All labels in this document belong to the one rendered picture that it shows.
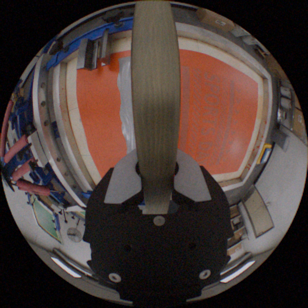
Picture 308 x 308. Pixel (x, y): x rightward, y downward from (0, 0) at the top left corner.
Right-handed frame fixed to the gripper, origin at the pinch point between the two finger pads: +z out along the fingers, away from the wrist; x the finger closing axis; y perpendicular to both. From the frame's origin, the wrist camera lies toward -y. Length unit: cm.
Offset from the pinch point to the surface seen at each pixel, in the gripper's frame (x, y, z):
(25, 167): -63, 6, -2
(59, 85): -27.0, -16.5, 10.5
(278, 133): 305, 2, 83
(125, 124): -7.5, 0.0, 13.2
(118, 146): -10.7, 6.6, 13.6
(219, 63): 18.0, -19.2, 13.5
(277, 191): 356, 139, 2
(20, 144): -60, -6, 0
